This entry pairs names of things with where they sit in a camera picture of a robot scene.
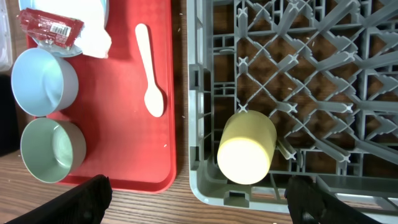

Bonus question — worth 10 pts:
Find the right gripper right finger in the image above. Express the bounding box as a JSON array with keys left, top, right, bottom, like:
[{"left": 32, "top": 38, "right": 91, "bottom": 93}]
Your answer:
[{"left": 284, "top": 176, "right": 379, "bottom": 224}]

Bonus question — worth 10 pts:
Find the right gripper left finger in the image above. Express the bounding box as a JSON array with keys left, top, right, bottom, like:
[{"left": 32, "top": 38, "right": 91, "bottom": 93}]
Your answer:
[{"left": 7, "top": 174, "right": 113, "bottom": 224}]

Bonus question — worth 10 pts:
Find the mint green bowl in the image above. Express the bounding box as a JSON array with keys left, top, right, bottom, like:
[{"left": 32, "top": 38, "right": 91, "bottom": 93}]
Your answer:
[{"left": 21, "top": 118, "right": 86, "bottom": 184}]

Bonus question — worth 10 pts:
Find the yellow plastic cup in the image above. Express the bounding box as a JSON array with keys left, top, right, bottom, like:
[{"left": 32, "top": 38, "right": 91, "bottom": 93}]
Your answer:
[{"left": 217, "top": 110, "right": 277, "bottom": 185}]

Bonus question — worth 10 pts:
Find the light blue bowl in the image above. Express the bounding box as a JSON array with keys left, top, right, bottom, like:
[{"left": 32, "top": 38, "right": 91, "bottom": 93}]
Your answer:
[{"left": 11, "top": 48, "right": 79, "bottom": 117}]

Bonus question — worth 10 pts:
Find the red snack wrapper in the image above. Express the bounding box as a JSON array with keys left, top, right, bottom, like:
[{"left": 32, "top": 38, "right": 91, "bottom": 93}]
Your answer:
[{"left": 17, "top": 8, "right": 84, "bottom": 49}]

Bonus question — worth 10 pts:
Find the grey dishwasher rack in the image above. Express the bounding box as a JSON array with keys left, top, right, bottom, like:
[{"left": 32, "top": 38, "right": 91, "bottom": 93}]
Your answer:
[{"left": 187, "top": 0, "right": 397, "bottom": 223}]

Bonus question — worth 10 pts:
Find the red serving tray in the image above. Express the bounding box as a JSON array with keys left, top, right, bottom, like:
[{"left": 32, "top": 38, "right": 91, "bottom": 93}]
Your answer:
[{"left": 50, "top": 0, "right": 177, "bottom": 194}]

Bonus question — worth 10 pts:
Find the black plastic tray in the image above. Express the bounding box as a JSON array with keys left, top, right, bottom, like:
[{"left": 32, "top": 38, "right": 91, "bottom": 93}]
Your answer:
[{"left": 0, "top": 75, "right": 20, "bottom": 156}]

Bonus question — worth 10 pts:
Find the white plastic spoon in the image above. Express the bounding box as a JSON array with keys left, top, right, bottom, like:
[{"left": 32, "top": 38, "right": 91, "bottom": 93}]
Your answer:
[{"left": 135, "top": 23, "right": 164, "bottom": 118}]

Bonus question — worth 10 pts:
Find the light blue plate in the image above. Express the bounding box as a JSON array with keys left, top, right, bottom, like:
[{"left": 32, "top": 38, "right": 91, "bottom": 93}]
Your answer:
[{"left": 17, "top": 0, "right": 112, "bottom": 58}]

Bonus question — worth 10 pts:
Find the white paper napkin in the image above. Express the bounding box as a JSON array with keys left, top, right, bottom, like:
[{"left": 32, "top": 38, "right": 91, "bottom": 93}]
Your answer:
[{"left": 19, "top": 0, "right": 112, "bottom": 58}]

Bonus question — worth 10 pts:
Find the clear plastic bin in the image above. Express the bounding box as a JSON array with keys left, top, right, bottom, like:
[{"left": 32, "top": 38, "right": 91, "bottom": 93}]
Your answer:
[{"left": 0, "top": 0, "right": 13, "bottom": 72}]

